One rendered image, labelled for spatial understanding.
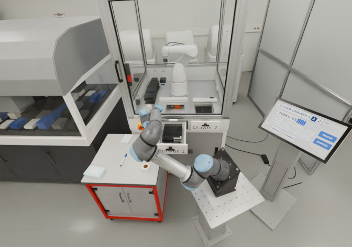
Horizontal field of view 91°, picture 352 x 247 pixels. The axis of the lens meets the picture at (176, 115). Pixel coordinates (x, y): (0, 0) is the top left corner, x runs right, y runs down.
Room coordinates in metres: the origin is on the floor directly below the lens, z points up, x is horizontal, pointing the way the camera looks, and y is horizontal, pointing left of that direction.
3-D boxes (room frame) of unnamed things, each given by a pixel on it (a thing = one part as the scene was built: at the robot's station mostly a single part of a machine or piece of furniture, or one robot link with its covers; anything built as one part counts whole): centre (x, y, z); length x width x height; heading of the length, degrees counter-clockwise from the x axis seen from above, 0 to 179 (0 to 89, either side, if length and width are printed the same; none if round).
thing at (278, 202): (1.02, -0.96, 0.51); 0.50 x 0.45 x 1.02; 125
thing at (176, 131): (1.25, 0.04, 0.87); 0.22 x 0.18 x 0.06; 174
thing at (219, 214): (0.75, -0.31, 0.70); 0.45 x 0.44 x 0.12; 21
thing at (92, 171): (0.93, 0.71, 0.78); 0.15 x 0.10 x 0.04; 74
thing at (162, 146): (1.05, 0.06, 0.87); 0.29 x 0.02 x 0.11; 84
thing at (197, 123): (1.34, -0.28, 0.87); 0.29 x 0.02 x 0.11; 84
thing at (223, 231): (0.77, -0.30, 0.38); 0.30 x 0.30 x 0.76; 21
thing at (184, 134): (1.26, 0.04, 0.86); 0.40 x 0.26 x 0.06; 174
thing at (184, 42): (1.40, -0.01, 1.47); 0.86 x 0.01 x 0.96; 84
